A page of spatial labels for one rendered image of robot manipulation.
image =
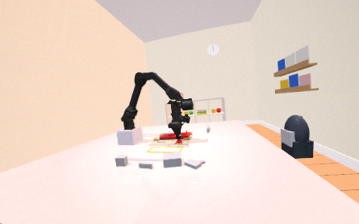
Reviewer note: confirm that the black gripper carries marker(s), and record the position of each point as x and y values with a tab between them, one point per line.
175	125

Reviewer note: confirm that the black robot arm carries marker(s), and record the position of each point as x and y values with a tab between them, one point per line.
129	115

